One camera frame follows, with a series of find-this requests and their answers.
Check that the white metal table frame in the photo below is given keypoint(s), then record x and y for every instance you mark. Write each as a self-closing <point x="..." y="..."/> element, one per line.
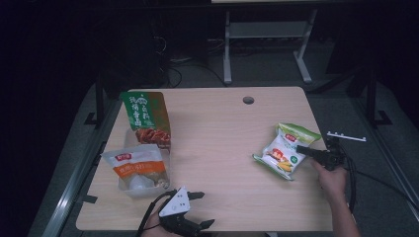
<point x="227" y="49"/>

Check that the green and white snack packet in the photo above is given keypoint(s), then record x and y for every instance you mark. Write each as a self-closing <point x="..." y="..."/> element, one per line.
<point x="280" y="154"/>

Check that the clear plastic container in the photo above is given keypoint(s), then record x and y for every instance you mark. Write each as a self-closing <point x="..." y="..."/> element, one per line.
<point x="145" y="193"/>

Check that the orange and white clear-bottomed packet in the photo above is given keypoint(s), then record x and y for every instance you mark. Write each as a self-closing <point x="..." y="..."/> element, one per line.
<point x="138" y="168"/>

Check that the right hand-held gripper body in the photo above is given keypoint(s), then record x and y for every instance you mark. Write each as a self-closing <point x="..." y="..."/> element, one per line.
<point x="332" y="154"/>

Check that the black metal stand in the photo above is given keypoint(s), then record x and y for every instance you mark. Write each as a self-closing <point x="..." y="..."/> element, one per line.
<point x="100" y="98"/>
<point x="372" y="98"/>

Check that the person's left hand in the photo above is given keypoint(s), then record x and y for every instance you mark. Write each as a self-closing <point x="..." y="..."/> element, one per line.
<point x="153" y="228"/>

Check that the green braised food seasoning packet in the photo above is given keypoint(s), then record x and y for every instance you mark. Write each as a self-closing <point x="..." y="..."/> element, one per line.
<point x="145" y="112"/>

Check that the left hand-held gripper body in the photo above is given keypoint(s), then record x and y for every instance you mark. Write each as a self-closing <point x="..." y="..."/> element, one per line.
<point x="178" y="205"/>

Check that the silver floor rail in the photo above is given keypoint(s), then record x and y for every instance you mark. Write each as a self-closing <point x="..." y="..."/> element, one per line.
<point x="400" y="179"/>
<point x="70" y="194"/>

